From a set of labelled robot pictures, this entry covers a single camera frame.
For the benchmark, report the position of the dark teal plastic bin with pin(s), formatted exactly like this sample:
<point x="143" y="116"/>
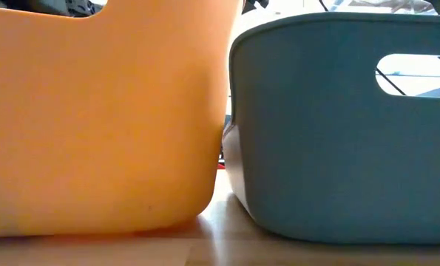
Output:
<point x="334" y="166"/>

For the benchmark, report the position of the yellow-orange plastic bin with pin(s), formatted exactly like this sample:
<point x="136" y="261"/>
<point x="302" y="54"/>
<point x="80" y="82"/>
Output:
<point x="94" y="129"/>

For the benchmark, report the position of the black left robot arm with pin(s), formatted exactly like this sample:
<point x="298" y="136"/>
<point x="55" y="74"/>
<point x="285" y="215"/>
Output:
<point x="57" y="6"/>

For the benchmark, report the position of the red rectangular toy block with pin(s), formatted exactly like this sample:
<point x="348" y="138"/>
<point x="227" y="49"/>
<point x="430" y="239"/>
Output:
<point x="221" y="166"/>

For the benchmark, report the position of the black overhead mount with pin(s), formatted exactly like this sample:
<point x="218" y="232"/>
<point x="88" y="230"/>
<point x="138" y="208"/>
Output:
<point x="254" y="4"/>

